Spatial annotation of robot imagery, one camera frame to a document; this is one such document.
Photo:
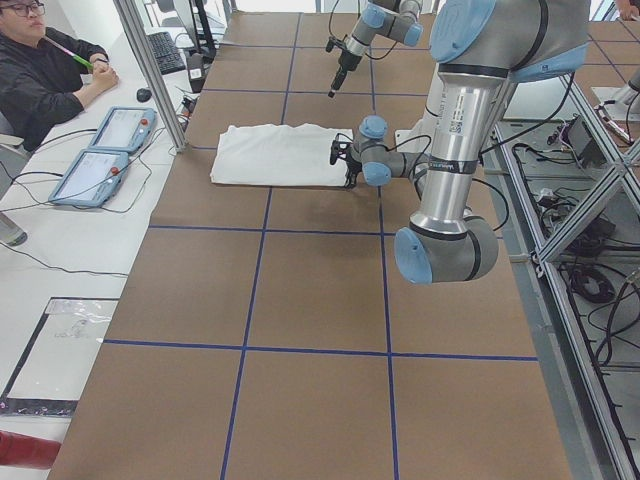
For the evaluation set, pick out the green toy object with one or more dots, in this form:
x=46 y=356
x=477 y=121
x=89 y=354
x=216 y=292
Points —
x=82 y=61

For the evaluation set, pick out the white long-sleeve printed shirt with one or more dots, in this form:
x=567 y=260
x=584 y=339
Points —
x=278 y=155

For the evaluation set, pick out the black computer mouse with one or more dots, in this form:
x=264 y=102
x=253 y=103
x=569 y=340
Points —
x=143 y=95

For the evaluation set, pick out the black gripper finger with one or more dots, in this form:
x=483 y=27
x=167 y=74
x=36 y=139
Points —
x=336 y=83
x=350 y=179

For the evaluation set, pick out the aluminium frame post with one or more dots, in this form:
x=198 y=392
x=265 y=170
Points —
x=137 y=38

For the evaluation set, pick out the far blue teach pendant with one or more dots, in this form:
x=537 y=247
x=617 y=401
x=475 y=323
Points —
x=124 y=129

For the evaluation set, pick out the person in black jacket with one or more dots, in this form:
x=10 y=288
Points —
x=41 y=85

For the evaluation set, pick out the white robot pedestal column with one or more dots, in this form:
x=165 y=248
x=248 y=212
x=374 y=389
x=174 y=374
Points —
x=416 y=139

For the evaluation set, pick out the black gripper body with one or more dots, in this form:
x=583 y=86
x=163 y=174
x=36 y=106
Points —
x=343 y=64
x=352 y=165

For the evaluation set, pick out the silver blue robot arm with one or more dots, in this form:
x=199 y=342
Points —
x=397 y=21
x=482 y=51

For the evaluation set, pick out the blue teach pendant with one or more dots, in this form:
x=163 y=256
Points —
x=124 y=129
x=92 y=179

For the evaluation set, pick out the red cylinder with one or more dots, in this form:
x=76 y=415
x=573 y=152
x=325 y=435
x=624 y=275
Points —
x=25 y=451

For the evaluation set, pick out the near blue teach pendant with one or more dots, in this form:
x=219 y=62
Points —
x=92 y=179

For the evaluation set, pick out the black electronics box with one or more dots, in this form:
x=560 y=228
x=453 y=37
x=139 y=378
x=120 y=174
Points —
x=577 y=135

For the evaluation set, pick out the black keyboard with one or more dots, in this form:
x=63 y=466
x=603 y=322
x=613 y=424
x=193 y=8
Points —
x=166 y=54

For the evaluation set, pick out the clear plastic document sleeve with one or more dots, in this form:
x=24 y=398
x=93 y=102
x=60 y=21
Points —
x=50 y=375

